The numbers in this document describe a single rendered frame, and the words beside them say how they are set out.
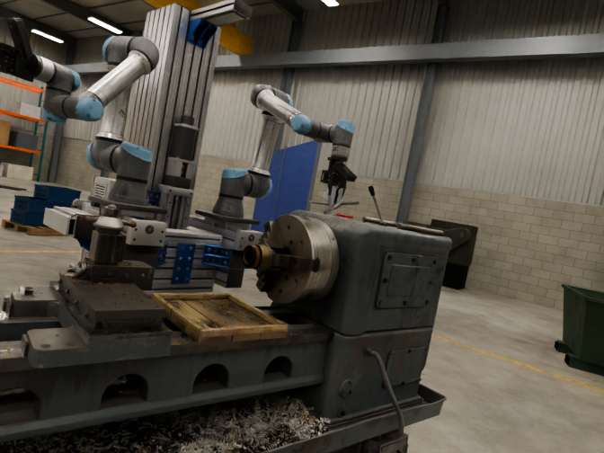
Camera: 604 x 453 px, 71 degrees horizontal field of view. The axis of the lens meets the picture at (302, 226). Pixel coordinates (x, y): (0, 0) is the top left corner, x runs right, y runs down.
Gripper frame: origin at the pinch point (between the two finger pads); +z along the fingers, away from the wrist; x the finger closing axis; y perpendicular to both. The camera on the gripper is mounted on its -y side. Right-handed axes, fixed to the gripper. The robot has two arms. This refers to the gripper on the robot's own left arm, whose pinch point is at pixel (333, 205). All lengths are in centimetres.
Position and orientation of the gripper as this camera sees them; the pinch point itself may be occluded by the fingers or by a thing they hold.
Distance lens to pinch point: 178.4
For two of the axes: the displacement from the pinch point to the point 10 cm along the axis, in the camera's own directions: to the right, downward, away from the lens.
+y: -6.3, -1.6, 7.6
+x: -7.5, -1.1, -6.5
